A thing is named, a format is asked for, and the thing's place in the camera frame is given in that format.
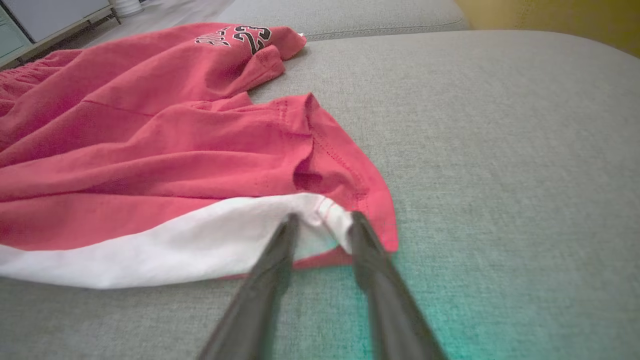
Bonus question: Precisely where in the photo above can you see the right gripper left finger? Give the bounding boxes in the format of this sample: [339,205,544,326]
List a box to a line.
[197,213,300,360]

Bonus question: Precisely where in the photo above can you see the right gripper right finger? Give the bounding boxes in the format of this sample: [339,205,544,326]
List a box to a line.
[348,211,448,360]

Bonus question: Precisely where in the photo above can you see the red and white basketball shorts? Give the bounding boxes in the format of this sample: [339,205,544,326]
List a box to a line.
[0,22,399,290]

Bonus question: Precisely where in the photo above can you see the grey fabric sofa seat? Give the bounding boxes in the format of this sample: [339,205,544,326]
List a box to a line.
[0,30,640,360]

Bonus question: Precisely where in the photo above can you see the white round container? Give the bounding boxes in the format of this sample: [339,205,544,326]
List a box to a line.
[112,0,147,18]

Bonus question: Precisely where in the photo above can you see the yellow fabric cushion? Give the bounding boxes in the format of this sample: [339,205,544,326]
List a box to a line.
[454,0,640,58]

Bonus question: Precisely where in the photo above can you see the pale grey cabinet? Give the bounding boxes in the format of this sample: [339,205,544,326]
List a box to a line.
[0,0,122,71]

